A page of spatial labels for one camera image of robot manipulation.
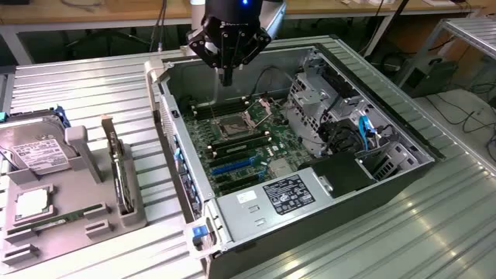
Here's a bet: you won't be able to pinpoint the blue plastic disk rail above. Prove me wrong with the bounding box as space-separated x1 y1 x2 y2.
53 105 74 128

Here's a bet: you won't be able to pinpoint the blue expansion slot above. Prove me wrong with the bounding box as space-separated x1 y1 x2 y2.
210 158 254 176

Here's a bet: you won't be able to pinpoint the coiled black cable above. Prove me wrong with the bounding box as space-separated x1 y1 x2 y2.
381 51 407 74

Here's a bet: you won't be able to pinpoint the silver CPU chip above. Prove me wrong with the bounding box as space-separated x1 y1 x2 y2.
14 190 55 218

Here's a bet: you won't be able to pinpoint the black cable inside case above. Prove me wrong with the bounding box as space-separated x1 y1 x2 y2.
251 66 294 98

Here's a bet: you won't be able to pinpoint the wooden desk with white frame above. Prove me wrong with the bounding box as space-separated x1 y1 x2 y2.
0 0 486 66

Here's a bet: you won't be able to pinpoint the black graphics card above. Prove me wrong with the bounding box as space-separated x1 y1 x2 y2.
101 114 137 210

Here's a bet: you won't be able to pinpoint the aluminium frame table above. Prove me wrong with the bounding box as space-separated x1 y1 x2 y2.
395 17 496 88

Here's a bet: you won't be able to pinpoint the installed black RAM stick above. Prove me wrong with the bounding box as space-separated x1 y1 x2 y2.
209 134 270 151

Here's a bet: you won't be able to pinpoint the silver metal drive cage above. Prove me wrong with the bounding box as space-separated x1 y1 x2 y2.
289 48 369 159

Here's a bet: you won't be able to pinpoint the black box on floor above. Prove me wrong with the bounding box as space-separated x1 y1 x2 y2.
403 57 461 99

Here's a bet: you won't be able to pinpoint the installed RAM stick with label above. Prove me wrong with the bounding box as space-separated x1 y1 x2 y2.
211 141 271 159

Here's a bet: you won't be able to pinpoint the black plastic air shroud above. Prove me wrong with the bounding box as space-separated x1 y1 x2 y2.
298 151 379 199

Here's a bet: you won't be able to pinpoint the green motherboard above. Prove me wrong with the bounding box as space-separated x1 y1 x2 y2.
182 95 314 196

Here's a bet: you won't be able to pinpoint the silver chipset heatsink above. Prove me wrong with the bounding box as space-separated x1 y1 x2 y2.
269 160 298 179

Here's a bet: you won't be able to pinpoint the open black PC case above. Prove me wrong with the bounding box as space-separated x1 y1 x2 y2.
145 34 447 279

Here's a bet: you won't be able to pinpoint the blue case latch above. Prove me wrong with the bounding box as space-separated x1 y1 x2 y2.
191 226 210 242

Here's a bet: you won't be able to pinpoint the black case fan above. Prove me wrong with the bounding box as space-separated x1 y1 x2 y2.
321 119 369 155

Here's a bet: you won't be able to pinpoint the black chair base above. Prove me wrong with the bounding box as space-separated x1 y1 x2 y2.
65 27 154 59

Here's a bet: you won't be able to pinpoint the silver power supply with label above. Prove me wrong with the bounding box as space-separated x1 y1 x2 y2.
214 167 335 244

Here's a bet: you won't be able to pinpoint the black expansion slot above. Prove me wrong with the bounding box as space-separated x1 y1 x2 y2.
214 173 262 190

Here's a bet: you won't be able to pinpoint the blue flat SATA wire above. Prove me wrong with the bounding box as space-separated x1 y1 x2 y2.
359 115 383 152

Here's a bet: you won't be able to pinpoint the black cables on floor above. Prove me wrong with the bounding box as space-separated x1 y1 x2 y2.
426 83 496 136

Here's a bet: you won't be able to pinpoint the green RAM stick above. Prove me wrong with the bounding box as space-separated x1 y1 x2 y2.
7 203 105 235

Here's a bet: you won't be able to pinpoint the grey hanging cable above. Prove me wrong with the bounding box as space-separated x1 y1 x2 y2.
154 0 169 53

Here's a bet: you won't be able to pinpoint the grey plastic parts rack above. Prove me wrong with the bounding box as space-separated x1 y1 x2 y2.
0 124 151 267

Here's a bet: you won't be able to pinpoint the open metal socket cover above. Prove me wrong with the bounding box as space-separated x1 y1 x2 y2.
243 98 278 129

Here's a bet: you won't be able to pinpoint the silver hard disk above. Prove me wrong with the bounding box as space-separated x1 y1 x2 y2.
0 115 82 176

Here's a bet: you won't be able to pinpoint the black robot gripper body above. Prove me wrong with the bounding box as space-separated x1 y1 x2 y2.
203 0 265 39

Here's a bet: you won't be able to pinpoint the silver disk bay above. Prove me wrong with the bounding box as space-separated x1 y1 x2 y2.
357 140 435 183

